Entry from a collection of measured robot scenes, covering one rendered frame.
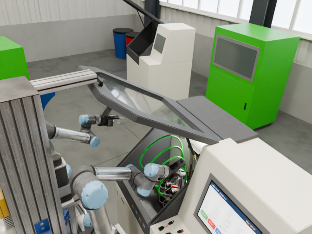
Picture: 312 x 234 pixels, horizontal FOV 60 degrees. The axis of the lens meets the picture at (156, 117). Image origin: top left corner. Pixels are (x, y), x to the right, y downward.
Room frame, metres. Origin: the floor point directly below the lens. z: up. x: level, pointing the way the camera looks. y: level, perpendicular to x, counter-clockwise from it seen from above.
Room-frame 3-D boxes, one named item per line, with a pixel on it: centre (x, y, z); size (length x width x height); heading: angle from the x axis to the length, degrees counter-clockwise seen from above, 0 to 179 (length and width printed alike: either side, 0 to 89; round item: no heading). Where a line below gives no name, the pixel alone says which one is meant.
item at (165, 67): (5.17, 0.15, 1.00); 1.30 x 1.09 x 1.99; 24
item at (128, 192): (1.54, 0.16, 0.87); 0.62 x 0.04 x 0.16; 28
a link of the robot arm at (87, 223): (1.05, 0.33, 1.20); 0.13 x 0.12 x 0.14; 42
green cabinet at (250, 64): (4.50, -1.55, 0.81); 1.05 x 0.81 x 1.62; 32
